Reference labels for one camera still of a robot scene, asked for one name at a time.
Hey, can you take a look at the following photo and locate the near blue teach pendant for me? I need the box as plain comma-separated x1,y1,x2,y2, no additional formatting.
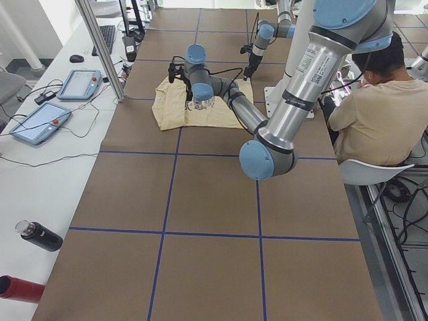
9,102,72,145

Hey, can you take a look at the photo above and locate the beige long-sleeve printed shirt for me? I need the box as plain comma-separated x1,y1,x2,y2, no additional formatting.
152,78,242,130

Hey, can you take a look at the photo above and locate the far blue teach pendant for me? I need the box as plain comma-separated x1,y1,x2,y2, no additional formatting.
56,70,102,101

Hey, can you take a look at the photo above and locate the blue teach pendant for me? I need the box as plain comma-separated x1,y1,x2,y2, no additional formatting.
56,70,102,101
9,102,72,145

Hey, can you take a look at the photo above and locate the seated person in beige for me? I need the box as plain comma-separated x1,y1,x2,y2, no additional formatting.
322,32,427,167

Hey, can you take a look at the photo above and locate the black water bottle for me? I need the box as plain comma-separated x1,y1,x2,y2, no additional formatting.
15,220,63,251

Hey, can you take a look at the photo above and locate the white chair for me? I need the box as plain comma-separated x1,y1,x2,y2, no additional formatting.
339,159,415,186

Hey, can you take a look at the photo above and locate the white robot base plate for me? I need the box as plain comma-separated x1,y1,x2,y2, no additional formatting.
263,86,316,120

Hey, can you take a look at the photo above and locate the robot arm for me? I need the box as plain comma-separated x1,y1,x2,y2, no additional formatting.
240,0,296,80
183,1,395,180

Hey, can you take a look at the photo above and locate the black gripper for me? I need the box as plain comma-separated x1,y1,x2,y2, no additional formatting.
243,53,261,78
185,84,193,102

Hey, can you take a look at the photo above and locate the red cylinder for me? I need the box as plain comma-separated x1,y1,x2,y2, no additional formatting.
1,276,45,304

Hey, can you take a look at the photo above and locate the grey aluminium frame post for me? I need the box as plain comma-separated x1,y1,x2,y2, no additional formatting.
75,0,124,102

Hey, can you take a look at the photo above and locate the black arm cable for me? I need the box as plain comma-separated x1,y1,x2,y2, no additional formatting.
172,56,243,101

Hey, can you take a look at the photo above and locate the black keyboard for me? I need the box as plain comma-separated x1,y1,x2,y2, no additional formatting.
99,25,116,54

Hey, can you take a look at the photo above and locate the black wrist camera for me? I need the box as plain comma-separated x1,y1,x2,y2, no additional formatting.
239,44,253,54
168,62,185,84

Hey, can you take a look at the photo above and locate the black computer mouse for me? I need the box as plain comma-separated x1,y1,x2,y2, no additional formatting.
69,54,84,64

